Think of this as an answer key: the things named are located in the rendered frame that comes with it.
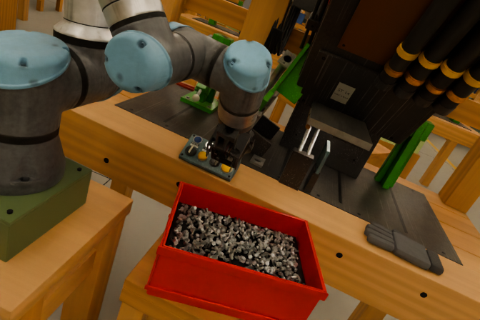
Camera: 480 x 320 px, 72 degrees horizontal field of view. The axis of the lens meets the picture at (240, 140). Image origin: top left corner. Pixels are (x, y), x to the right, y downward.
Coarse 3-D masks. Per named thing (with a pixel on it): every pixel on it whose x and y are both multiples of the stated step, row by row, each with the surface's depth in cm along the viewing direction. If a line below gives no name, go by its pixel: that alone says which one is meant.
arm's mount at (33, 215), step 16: (64, 176) 61; (80, 176) 62; (48, 192) 56; (64, 192) 59; (80, 192) 64; (0, 208) 50; (16, 208) 51; (32, 208) 52; (48, 208) 56; (64, 208) 61; (0, 224) 49; (16, 224) 50; (32, 224) 54; (48, 224) 58; (0, 240) 50; (16, 240) 52; (32, 240) 56; (0, 256) 51
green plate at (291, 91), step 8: (304, 48) 92; (296, 56) 93; (304, 56) 94; (296, 64) 95; (288, 72) 95; (296, 72) 96; (280, 80) 96; (288, 80) 97; (296, 80) 96; (272, 88) 98; (280, 88) 98; (288, 88) 98; (296, 88) 97; (288, 96) 98; (296, 96) 98
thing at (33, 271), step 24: (96, 192) 72; (72, 216) 64; (96, 216) 66; (120, 216) 71; (48, 240) 58; (72, 240) 59; (96, 240) 64; (0, 264) 51; (24, 264) 52; (48, 264) 54; (72, 264) 58; (0, 288) 48; (24, 288) 49; (48, 288) 53; (0, 312) 46; (24, 312) 49
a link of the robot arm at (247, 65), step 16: (240, 48) 50; (256, 48) 51; (224, 64) 50; (240, 64) 48; (256, 64) 49; (224, 80) 52; (240, 80) 50; (256, 80) 50; (224, 96) 55; (240, 96) 53; (256, 96) 53; (240, 112) 56
